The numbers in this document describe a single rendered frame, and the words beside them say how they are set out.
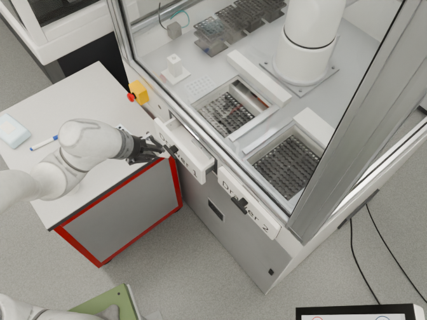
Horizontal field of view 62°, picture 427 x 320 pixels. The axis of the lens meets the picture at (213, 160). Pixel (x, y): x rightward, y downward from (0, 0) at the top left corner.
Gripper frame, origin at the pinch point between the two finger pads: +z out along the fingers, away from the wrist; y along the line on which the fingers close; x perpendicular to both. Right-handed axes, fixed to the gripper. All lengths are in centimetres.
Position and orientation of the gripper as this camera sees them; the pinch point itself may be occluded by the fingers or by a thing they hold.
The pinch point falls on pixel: (161, 153)
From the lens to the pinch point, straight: 125.9
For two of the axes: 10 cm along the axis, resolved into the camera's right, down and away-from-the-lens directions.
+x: -6.4, -6.7, 3.8
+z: 4.4, 1.0, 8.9
